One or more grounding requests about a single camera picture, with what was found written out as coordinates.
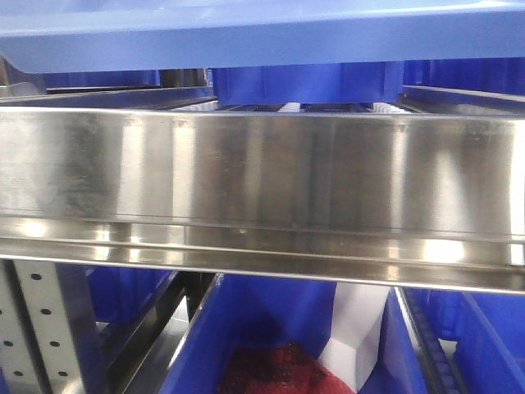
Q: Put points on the blue plastic tray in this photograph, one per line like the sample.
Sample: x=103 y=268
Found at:
x=80 y=36

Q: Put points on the blue bin on shelf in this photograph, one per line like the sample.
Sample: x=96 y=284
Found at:
x=362 y=82

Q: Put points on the perforated metal shelf upright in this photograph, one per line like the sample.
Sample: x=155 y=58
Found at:
x=49 y=342

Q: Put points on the blue bin with red contents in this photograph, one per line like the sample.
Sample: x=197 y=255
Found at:
x=357 y=331

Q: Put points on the blue bin lower right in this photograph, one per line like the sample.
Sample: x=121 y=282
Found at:
x=465 y=342

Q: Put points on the stainless steel shelf rail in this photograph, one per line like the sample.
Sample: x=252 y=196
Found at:
x=415 y=200

